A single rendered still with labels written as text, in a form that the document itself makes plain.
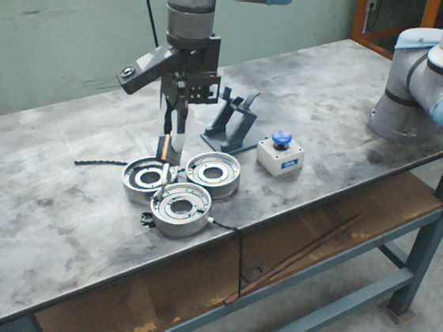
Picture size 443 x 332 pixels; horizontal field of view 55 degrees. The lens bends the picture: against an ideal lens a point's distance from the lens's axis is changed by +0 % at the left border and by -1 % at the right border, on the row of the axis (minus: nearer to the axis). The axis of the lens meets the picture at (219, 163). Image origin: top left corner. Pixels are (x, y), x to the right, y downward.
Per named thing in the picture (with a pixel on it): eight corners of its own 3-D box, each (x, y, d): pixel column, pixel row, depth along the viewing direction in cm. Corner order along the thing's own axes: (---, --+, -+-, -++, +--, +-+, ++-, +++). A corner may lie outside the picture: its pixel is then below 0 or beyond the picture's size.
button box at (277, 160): (274, 178, 85) (276, 159, 82) (256, 159, 90) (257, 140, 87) (307, 167, 88) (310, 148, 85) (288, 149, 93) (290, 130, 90)
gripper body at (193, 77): (217, 107, 75) (227, 41, 68) (172, 113, 71) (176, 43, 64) (200, 88, 80) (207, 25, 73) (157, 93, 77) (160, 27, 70)
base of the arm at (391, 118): (401, 104, 108) (411, 69, 102) (450, 133, 98) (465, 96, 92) (355, 118, 103) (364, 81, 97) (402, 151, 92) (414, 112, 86)
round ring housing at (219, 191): (248, 175, 86) (248, 160, 83) (226, 209, 78) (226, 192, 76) (202, 162, 90) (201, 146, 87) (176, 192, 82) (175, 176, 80)
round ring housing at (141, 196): (113, 190, 83) (110, 173, 80) (154, 165, 89) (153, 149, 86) (148, 216, 77) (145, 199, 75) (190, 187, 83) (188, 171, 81)
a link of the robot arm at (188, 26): (177, 14, 62) (158, -2, 68) (175, 45, 64) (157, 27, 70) (223, 13, 65) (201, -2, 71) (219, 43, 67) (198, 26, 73)
